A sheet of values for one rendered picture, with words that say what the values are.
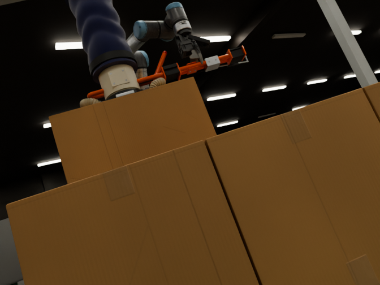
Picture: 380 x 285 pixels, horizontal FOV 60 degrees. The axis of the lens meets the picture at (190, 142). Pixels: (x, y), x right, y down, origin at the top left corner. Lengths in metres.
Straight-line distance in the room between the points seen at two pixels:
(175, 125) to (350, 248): 0.81
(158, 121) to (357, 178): 0.79
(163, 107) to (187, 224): 0.76
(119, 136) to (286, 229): 0.80
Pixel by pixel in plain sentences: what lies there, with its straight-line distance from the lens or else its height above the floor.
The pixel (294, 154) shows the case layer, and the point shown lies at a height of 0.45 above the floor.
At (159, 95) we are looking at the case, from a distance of 1.36.
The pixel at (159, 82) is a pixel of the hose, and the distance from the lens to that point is 1.49.
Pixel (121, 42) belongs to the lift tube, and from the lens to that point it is 1.61.
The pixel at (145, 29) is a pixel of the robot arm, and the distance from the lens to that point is 1.81.
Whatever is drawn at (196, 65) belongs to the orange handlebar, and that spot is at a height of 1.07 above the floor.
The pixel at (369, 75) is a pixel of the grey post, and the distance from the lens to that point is 4.19.
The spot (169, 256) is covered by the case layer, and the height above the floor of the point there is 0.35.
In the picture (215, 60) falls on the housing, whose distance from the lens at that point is 1.67.
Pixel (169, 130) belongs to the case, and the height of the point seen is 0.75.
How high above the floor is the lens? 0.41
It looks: 12 degrees up
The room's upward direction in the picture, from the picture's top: 21 degrees counter-clockwise
